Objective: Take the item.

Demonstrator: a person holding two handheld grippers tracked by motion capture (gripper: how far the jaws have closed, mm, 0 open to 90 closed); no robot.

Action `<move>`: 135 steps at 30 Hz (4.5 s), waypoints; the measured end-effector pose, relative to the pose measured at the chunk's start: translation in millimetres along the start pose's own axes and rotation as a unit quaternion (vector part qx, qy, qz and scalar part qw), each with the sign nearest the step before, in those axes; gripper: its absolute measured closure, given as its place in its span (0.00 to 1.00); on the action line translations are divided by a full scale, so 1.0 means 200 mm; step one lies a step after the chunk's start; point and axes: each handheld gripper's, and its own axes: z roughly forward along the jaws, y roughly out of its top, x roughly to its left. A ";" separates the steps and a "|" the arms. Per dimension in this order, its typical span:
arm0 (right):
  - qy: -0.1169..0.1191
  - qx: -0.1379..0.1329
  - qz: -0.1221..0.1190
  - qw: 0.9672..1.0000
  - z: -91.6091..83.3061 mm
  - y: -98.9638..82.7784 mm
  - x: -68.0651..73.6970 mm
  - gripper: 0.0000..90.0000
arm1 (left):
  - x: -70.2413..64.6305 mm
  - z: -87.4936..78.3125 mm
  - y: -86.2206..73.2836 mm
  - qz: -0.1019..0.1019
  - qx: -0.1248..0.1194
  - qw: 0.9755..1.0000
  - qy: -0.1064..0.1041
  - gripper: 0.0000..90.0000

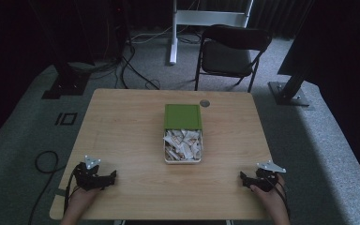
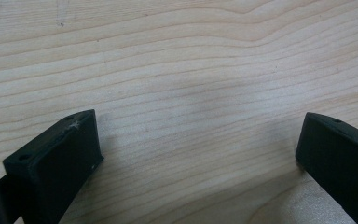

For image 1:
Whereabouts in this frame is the green open tin box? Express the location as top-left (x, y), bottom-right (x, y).
top-left (162, 127), bottom-right (203, 165)

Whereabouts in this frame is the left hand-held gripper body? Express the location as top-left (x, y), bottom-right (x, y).
top-left (72, 155), bottom-right (111, 192)

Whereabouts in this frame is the person's right hand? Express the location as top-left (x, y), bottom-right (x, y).
top-left (249, 173), bottom-right (286, 205)

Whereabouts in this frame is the pile of white paper packets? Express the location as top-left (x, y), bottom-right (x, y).
top-left (164, 128), bottom-right (203, 162)

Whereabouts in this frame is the black metal stand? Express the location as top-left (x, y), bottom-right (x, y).
top-left (27, 0), bottom-right (96, 100)
top-left (267, 0), bottom-right (315, 108)

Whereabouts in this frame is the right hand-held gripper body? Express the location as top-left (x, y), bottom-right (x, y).
top-left (247, 159), bottom-right (287, 192)

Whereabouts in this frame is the green drawer box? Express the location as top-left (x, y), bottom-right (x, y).
top-left (163, 103), bottom-right (203, 131)

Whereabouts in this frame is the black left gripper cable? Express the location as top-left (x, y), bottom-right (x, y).
top-left (63, 164), bottom-right (80, 216)

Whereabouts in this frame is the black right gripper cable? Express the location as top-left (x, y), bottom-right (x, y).
top-left (270, 178), bottom-right (293, 220)

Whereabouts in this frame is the white floor cable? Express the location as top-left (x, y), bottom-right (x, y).
top-left (129, 25), bottom-right (173, 45)

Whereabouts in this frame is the white metal desk frame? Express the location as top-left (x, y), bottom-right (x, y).
top-left (169, 0), bottom-right (254, 66)

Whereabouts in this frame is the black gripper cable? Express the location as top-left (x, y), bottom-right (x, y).
top-left (63, 164), bottom-right (80, 216)
top-left (270, 178), bottom-right (293, 220)

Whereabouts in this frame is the black folding chair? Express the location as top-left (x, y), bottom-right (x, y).
top-left (194, 24), bottom-right (273, 94)

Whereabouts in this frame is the person's left hand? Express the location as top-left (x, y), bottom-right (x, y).
top-left (69, 186), bottom-right (103, 206)

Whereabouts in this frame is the black floor cable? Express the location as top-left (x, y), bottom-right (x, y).
top-left (114, 41), bottom-right (161, 92)

